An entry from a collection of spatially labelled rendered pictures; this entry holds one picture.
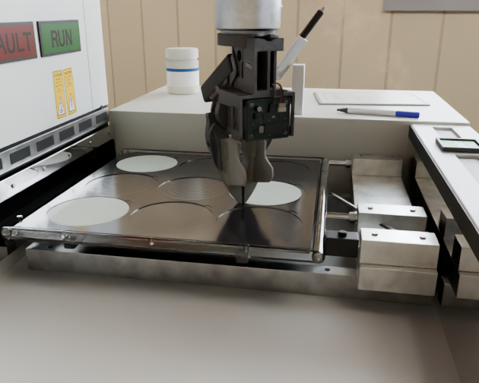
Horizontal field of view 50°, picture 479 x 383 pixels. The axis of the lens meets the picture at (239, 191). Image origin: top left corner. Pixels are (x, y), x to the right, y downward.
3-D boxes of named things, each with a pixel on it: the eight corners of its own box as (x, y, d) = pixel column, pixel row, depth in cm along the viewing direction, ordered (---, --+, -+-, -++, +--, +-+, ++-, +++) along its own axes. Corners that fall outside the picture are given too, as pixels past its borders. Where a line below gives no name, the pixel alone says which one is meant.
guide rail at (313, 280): (28, 269, 67) (24, 248, 66) (36, 262, 69) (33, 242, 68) (430, 305, 59) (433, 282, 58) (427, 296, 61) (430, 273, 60)
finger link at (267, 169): (258, 214, 64) (260, 141, 61) (237, 199, 69) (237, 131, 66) (280, 210, 65) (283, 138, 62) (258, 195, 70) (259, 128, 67)
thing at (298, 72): (269, 114, 91) (271, 35, 87) (271, 109, 95) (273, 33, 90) (304, 115, 90) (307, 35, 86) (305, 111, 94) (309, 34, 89)
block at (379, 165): (351, 174, 86) (353, 157, 85) (350, 169, 89) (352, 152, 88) (401, 177, 85) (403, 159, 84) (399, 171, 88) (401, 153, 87)
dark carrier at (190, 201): (14, 231, 61) (13, 226, 60) (125, 154, 93) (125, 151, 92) (309, 254, 55) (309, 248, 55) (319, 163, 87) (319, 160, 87)
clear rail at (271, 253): (-3, 239, 59) (-5, 229, 59) (4, 235, 61) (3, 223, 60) (324, 266, 53) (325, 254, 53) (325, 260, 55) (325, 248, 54)
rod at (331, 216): (321, 223, 65) (321, 212, 64) (321, 218, 66) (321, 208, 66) (358, 225, 64) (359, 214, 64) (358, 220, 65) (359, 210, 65)
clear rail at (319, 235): (310, 265, 54) (311, 253, 53) (321, 164, 88) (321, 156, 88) (324, 266, 53) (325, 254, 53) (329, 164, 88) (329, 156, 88)
